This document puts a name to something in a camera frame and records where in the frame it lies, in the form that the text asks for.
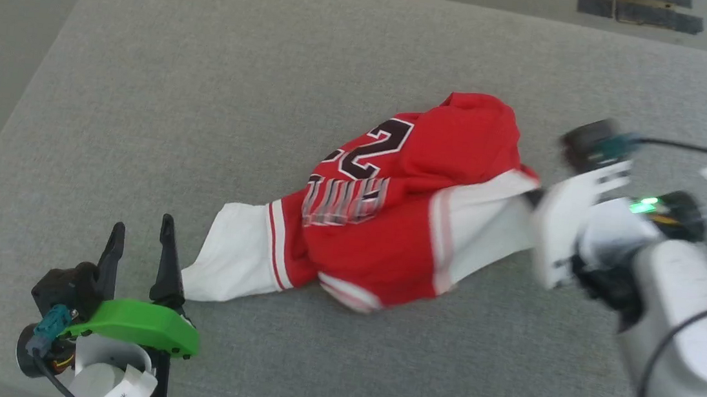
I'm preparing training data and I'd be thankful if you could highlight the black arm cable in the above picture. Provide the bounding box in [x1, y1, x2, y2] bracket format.
[627, 134, 707, 163]
[23, 301, 96, 397]

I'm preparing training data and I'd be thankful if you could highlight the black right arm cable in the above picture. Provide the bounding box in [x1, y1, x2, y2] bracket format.
[627, 134, 707, 163]

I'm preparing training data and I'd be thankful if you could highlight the large black floor mat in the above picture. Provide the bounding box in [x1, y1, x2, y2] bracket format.
[613, 0, 706, 36]

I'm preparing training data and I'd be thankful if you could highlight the white left cable label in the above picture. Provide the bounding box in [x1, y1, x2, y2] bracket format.
[93, 362, 160, 397]

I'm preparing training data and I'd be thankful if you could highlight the small black floor mat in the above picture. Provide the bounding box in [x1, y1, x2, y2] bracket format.
[575, 0, 617, 20]

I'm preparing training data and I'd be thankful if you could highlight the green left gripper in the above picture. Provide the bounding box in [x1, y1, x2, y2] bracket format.
[56, 205, 213, 361]

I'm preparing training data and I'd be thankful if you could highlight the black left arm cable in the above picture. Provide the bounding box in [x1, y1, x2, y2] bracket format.
[23, 301, 96, 397]

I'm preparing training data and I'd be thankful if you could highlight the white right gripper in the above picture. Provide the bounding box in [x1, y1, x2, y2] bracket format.
[524, 151, 634, 297]

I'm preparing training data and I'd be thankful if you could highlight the red and white jersey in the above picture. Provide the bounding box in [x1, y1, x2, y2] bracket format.
[178, 66, 551, 334]

